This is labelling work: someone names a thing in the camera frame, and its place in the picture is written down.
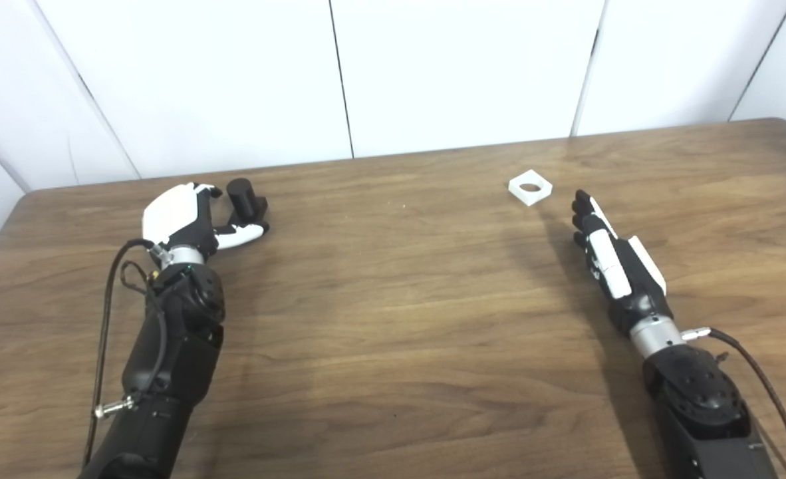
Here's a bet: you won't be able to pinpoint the white and black right hand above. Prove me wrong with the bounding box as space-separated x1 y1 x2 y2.
571 190 674 337

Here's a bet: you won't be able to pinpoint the white and black left hand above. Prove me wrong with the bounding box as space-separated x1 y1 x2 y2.
142 183 270 252

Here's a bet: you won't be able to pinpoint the black peg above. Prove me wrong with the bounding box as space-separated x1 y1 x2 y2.
223 178 271 231

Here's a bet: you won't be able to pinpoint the white square piece with hole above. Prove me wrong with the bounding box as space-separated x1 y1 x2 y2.
507 170 553 207

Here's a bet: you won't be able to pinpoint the thin left arm wires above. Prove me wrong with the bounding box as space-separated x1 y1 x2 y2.
120 261 170 400

